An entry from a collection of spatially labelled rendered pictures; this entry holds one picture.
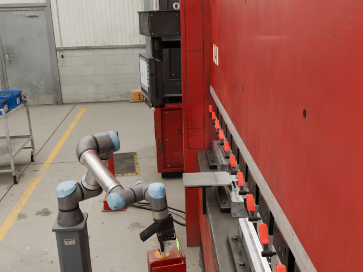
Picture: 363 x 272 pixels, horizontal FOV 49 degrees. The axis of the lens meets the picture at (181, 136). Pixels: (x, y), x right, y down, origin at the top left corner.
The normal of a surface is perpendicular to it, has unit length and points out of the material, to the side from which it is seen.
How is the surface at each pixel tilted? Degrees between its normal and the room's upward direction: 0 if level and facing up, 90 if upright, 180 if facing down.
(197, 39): 90
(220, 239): 0
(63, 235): 90
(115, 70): 90
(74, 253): 90
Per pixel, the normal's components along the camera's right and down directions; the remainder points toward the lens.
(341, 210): -1.00, 0.04
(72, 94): 0.09, 0.29
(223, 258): -0.03, -0.96
